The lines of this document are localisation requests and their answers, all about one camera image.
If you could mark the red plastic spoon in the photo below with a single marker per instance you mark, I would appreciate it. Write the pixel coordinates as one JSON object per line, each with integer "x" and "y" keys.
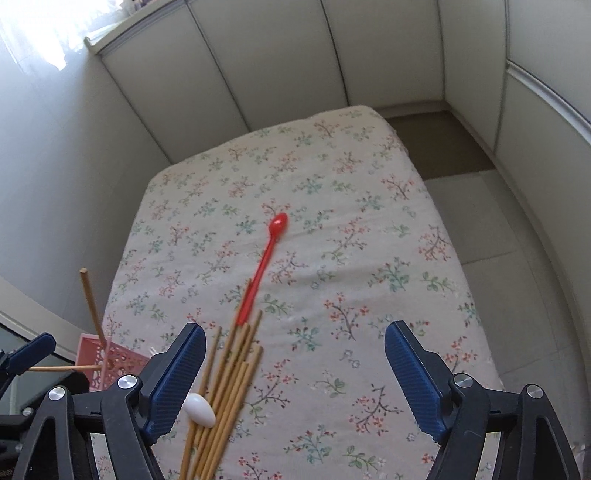
{"x": 263, "y": 265}

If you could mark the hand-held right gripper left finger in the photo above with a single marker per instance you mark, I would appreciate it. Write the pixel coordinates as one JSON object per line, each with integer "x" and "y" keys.
{"x": 178, "y": 369}

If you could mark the white side cabinet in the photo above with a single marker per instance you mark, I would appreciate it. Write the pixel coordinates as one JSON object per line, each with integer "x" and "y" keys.
{"x": 531, "y": 138}

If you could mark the white cabinet row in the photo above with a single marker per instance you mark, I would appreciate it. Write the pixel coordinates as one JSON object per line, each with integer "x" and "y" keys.
{"x": 277, "y": 60}

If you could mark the wooden chopstick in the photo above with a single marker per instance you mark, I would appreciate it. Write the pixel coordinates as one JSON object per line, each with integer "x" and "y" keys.
{"x": 92, "y": 307}
{"x": 64, "y": 368}

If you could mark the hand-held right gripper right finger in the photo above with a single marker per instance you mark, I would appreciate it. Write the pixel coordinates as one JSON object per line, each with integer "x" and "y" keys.
{"x": 411, "y": 369}

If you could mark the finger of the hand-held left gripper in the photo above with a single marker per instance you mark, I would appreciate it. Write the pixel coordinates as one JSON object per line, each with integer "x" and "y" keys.
{"x": 33, "y": 350}

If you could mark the pink perforated utensil basket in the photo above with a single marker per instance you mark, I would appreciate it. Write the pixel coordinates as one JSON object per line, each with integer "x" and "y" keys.
{"x": 120, "y": 362}

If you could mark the pile of wooden chopsticks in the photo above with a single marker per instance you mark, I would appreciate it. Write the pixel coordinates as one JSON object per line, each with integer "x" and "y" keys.
{"x": 231, "y": 378}

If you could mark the floral bed sheet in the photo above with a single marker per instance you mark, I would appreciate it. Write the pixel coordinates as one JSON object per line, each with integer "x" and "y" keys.
{"x": 332, "y": 207}

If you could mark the white plastic spoon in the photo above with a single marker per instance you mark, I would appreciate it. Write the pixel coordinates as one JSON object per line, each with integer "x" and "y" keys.
{"x": 200, "y": 409}

